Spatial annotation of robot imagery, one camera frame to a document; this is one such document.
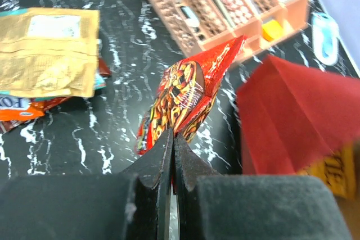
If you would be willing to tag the Fox's fruits candy bag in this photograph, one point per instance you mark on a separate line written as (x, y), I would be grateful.
(24, 109)

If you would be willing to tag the teal snack bag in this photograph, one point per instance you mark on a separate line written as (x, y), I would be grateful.
(99, 82)

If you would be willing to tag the yellow flat snack pouch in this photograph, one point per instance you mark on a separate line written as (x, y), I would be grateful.
(337, 171)

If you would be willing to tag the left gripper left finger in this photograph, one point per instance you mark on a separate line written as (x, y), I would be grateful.
(132, 204)

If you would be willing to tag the gold snack bag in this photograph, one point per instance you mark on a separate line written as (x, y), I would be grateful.
(49, 52)

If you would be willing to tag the yellow grey small box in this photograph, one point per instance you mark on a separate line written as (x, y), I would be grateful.
(272, 30)

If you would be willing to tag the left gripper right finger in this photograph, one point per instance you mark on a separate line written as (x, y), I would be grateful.
(216, 206)

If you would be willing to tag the light blue packaged item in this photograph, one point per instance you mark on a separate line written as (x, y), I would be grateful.
(325, 38)

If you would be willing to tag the red cookie snack packet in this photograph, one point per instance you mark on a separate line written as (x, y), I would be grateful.
(186, 94)

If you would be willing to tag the peach plastic file organizer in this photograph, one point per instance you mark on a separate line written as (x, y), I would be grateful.
(199, 25)

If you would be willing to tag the red brown paper bag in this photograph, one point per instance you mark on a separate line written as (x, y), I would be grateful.
(292, 116)

